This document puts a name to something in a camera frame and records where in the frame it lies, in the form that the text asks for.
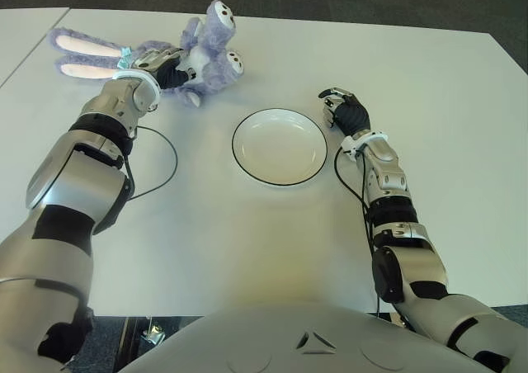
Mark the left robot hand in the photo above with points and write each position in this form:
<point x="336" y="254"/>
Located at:
<point x="165" y="76"/>

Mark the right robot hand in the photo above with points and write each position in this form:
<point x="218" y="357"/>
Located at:
<point x="352" y="115"/>

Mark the purple plush bunny doll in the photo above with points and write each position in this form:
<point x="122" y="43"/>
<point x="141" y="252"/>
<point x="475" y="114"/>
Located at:
<point x="214" y="47"/>

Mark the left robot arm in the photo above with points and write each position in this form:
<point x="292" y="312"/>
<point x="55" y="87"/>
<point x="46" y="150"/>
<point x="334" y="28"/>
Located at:
<point x="74" y="183"/>

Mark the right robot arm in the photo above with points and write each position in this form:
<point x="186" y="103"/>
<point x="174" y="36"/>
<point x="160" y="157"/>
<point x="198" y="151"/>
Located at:
<point x="416" y="261"/>

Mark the white plate with black rim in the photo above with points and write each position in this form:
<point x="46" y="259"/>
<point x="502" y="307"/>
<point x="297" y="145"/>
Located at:
<point x="278" y="148"/>

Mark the grey robot torso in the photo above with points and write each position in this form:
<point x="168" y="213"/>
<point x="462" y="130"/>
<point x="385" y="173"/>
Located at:
<point x="288" y="340"/>

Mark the silver metal bracket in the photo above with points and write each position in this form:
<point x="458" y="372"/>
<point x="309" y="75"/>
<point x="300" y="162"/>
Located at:
<point x="152" y="331"/>

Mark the dark table frame leg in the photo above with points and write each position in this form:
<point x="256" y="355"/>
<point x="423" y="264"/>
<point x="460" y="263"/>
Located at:
<point x="130" y="340"/>

